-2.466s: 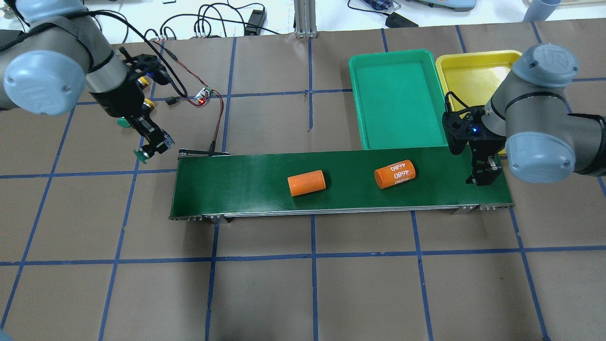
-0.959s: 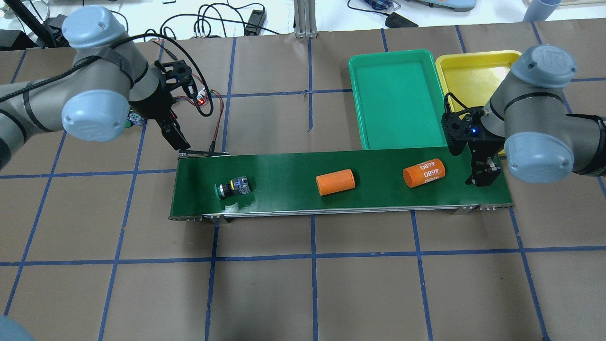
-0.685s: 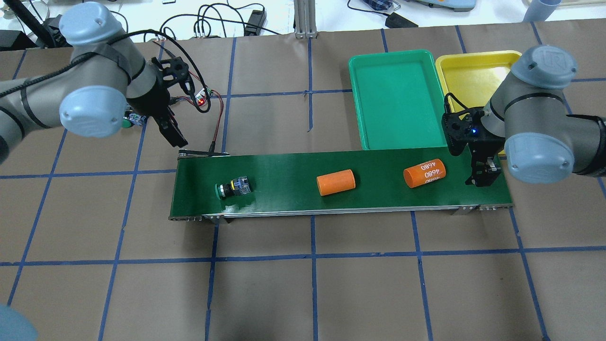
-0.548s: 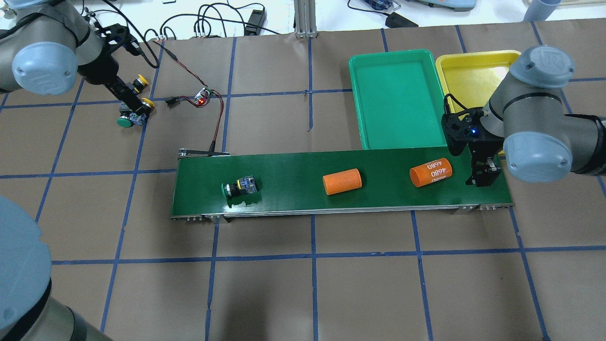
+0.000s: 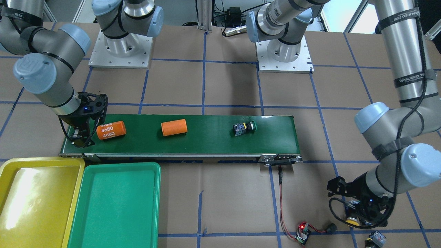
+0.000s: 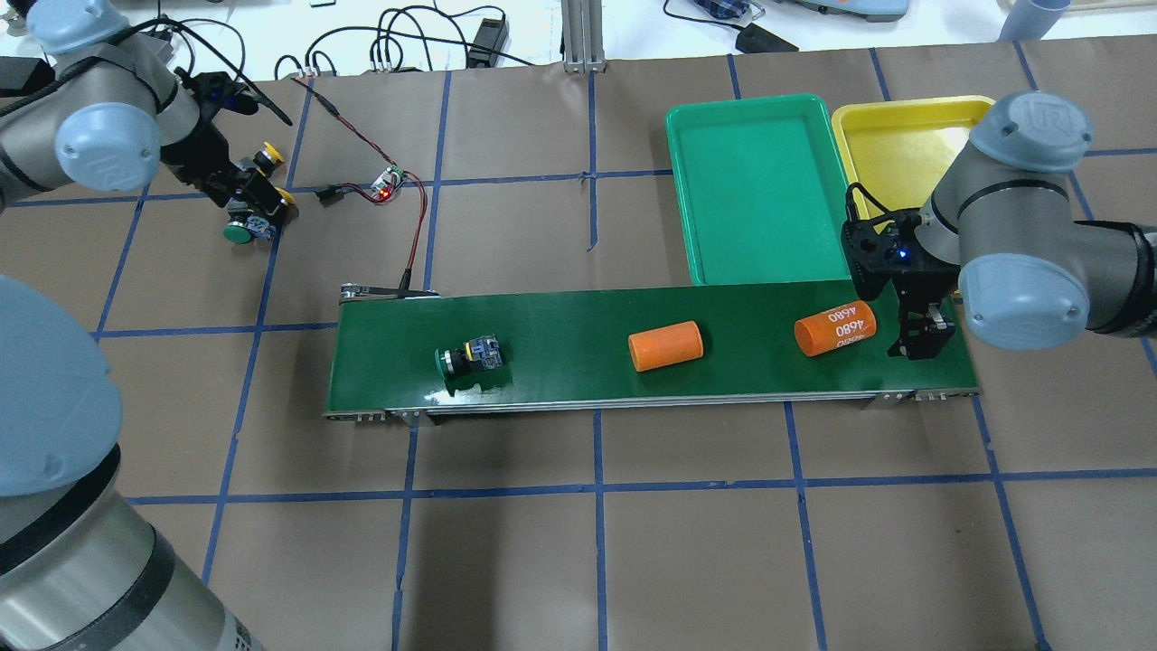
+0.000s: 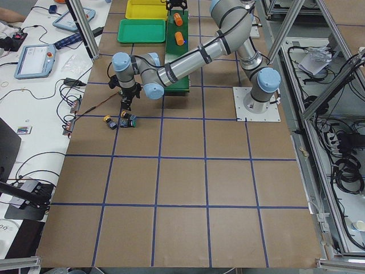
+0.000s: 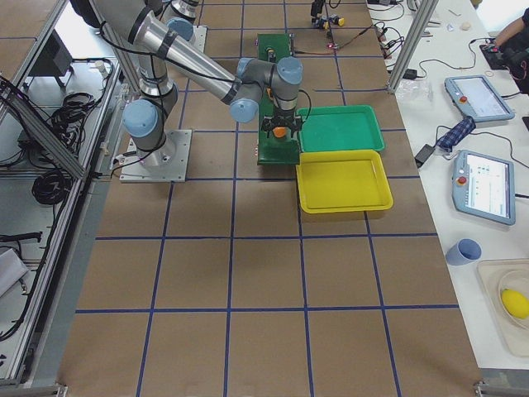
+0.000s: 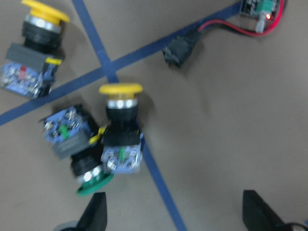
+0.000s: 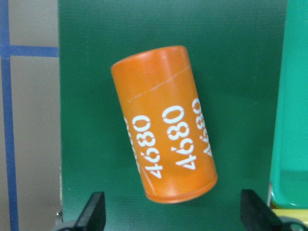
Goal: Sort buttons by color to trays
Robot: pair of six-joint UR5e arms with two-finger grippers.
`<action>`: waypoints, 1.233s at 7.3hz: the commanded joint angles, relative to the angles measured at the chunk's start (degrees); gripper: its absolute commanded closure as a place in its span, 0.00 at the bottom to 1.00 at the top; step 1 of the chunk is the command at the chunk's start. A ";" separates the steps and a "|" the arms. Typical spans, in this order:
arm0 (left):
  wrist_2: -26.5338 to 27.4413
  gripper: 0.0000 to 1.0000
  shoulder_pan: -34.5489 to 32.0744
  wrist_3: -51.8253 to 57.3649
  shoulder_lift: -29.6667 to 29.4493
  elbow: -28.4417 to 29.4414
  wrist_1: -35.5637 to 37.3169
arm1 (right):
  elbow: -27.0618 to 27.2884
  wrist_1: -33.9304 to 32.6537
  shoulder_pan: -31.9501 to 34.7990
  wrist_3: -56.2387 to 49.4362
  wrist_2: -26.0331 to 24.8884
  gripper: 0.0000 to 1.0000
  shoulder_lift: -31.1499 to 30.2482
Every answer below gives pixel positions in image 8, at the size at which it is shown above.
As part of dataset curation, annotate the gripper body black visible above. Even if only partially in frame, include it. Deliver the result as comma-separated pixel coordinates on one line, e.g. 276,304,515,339
311,0,326,17
261,108,303,131

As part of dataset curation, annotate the orange cylinder with label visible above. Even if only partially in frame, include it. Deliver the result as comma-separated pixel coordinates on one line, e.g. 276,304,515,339
273,127,288,138

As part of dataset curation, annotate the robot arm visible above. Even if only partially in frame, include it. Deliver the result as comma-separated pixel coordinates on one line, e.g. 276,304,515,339
72,1,303,165
168,1,331,31

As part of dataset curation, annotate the green conveyor belt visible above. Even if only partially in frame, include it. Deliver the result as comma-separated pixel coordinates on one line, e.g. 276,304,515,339
255,32,300,166

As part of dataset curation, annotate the green plastic tray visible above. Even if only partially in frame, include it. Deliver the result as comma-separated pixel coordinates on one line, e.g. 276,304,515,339
297,105,385,152

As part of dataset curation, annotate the yellow plastic tray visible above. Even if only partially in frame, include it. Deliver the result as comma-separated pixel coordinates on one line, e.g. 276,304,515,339
296,150,393,214

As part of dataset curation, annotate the clear plastic bag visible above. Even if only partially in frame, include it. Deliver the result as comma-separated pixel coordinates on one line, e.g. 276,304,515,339
395,79,433,101

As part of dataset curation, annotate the black power adapter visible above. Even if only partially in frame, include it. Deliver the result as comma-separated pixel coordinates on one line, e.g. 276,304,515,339
414,144,435,169

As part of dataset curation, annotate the blue plaid umbrella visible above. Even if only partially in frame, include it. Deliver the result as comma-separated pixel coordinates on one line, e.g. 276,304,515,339
436,116,476,152

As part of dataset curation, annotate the upper teach pendant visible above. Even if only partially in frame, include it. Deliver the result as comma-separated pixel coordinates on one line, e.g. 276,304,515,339
444,75,514,123

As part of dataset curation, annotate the teach pendant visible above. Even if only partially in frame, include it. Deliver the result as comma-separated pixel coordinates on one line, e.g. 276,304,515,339
444,75,514,123
451,150,516,226

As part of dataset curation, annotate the lower teach pendant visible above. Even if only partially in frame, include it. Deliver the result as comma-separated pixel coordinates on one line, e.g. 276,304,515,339
451,150,516,226

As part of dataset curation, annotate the blue plastic cup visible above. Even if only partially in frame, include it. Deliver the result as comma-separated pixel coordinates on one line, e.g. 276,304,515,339
446,238,482,265

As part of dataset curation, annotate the beige tray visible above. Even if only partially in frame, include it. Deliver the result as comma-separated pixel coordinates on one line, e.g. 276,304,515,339
477,259,528,357

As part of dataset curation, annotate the yellow lemon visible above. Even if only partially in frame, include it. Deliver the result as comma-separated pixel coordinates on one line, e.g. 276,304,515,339
500,289,528,319

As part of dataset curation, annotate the red black wire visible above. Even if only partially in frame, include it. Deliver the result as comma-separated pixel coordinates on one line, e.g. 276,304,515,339
293,22,378,55

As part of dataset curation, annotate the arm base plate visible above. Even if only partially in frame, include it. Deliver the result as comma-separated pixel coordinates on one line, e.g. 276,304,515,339
182,26,207,52
117,129,193,183

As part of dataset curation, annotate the aluminium frame post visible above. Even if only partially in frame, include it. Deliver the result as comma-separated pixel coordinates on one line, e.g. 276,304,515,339
387,0,438,93

